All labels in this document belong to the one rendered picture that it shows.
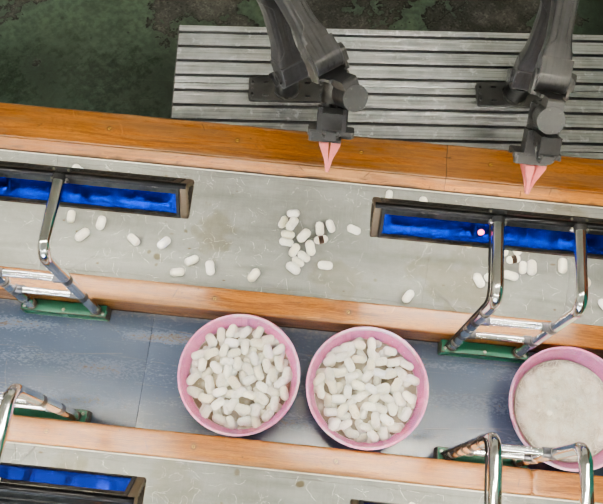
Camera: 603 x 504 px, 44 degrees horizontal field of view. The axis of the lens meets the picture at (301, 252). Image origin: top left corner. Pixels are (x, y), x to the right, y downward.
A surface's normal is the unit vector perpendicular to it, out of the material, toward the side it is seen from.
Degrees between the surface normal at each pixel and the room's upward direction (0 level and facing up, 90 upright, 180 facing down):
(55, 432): 0
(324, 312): 0
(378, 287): 0
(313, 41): 15
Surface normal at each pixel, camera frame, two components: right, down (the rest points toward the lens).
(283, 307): 0.01, -0.33
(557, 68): -0.04, -0.04
